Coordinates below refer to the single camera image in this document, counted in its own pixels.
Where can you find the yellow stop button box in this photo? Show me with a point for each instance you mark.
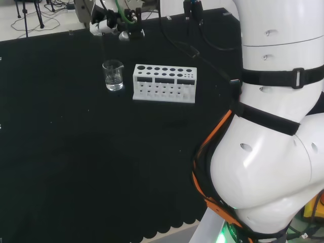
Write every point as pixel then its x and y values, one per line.
pixel 310 208

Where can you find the grey equipment box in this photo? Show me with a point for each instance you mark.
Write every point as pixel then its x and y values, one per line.
pixel 82 10

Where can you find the black tripod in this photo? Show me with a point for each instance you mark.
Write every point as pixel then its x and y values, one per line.
pixel 25 15

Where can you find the clear glass beaker with water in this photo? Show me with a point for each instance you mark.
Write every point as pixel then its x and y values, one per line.
pixel 114 82

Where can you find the white test tube rack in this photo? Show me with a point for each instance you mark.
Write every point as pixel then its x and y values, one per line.
pixel 164 86

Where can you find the black bench cloth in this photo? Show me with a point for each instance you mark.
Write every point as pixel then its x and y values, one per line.
pixel 101 152

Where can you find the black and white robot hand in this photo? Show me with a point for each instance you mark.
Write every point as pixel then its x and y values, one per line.
pixel 136 22

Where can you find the clear glass rod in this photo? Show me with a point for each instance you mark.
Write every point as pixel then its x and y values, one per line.
pixel 103 45

